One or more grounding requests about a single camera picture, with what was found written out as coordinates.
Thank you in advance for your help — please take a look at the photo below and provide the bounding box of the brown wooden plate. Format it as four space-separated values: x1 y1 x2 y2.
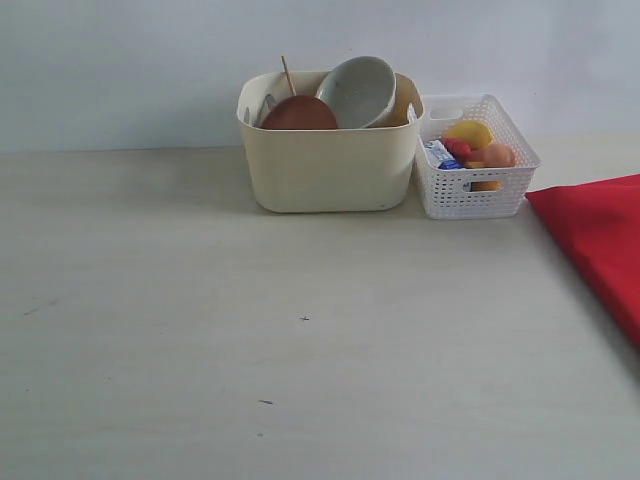
260 95 338 130

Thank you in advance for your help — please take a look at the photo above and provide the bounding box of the blue white milk carton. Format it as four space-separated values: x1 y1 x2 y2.
423 140 463 170

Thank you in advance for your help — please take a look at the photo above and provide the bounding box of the stainless steel cup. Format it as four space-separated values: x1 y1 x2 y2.
406 102 422 124

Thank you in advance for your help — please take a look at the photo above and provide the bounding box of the pale green ceramic bowl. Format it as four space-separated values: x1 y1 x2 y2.
316 56 397 129

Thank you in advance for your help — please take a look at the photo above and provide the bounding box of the red sausage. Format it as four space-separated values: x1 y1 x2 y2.
441 137 473 163

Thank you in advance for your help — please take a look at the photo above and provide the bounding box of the yellow cheese wedge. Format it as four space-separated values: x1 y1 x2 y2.
464 161 502 192

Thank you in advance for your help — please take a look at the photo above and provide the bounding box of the wooden chopstick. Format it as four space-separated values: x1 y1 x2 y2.
280 55 297 97

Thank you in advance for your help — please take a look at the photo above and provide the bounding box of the yellow lemon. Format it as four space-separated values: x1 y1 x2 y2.
442 120 494 150

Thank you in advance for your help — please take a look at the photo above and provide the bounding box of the red table cloth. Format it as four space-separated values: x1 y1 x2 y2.
526 174 639 345

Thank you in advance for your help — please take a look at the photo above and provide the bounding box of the metal table knife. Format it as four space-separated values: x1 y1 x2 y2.
256 94 278 127

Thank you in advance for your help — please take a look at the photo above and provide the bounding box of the cream plastic tub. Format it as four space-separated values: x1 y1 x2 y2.
236 72 424 213

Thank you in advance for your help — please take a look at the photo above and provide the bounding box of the white perforated plastic basket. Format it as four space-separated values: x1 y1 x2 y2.
414 94 541 220

